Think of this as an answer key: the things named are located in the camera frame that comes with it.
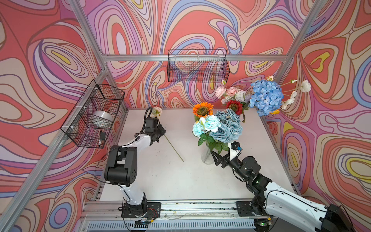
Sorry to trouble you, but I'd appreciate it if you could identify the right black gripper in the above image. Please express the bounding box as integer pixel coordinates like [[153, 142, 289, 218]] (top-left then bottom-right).
[[210, 150, 249, 181]]

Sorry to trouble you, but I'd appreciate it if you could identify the cream rose single stem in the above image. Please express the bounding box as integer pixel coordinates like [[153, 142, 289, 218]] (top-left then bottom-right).
[[150, 106, 184, 162]]

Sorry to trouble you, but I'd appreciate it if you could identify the clear glass vase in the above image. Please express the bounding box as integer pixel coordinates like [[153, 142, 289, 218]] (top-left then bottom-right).
[[201, 143, 214, 165]]

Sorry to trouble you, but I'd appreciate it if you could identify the dusty blue hydrangea stem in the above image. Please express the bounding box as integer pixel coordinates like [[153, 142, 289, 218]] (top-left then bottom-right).
[[207, 109, 243, 154]]

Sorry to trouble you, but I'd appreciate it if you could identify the red gerbera flower stem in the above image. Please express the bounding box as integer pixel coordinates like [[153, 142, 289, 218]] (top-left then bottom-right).
[[226, 100, 243, 115]]

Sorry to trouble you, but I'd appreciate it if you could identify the pink purple mixed bouquet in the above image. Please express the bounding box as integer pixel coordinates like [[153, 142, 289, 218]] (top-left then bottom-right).
[[221, 89, 251, 113]]

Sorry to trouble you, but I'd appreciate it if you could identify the light blue hydrangea stem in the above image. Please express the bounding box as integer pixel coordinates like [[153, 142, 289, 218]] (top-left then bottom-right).
[[249, 80, 284, 117]]

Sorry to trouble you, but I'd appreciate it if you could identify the large pink peony stem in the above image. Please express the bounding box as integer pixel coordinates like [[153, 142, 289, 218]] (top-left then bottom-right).
[[215, 80, 240, 99]]

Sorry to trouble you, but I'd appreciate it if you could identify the white poppy flower stem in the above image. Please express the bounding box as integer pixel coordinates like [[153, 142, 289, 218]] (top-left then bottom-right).
[[281, 80, 311, 110]]

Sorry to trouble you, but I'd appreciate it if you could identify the pale pink blue rose bouquet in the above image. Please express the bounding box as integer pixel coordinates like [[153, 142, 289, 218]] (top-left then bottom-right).
[[192, 115, 222, 146]]

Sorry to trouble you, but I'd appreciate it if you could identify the orange poppy flower stem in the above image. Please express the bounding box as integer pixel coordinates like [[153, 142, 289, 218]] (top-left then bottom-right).
[[267, 75, 283, 115]]

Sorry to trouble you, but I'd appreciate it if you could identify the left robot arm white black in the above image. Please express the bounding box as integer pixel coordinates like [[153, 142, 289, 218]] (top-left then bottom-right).
[[103, 117, 166, 220]]

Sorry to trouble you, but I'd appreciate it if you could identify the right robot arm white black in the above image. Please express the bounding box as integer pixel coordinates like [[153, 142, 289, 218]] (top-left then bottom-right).
[[211, 151, 355, 232]]

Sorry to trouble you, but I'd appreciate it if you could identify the small black device in basket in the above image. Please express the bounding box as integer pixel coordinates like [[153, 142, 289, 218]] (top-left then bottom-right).
[[98, 130, 106, 148]]

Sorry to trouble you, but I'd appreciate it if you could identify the white tape roll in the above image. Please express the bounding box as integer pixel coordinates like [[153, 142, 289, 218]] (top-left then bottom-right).
[[91, 110, 114, 129]]

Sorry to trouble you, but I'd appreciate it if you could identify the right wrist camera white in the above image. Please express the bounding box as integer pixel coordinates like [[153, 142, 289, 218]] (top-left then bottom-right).
[[227, 141, 242, 160]]

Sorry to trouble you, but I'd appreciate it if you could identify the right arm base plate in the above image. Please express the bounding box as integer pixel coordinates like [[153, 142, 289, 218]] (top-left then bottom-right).
[[235, 200, 277, 218]]

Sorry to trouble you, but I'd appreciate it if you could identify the black wire basket left wall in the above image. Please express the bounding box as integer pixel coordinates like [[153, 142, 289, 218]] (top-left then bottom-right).
[[61, 80, 125, 148]]

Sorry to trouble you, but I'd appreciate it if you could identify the black wire basket wall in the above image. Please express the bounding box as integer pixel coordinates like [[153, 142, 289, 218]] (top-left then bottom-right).
[[167, 48, 230, 83], [61, 80, 125, 148]]

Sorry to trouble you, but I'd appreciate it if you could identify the black wire basket back wall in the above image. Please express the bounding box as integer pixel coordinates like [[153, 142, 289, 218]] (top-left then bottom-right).
[[167, 48, 230, 83]]

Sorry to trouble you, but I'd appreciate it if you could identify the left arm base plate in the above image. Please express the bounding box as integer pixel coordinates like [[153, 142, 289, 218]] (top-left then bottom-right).
[[120, 202, 161, 219]]

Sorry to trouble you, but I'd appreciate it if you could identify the aluminium front rail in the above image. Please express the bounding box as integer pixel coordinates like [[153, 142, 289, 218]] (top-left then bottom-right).
[[80, 199, 239, 220]]

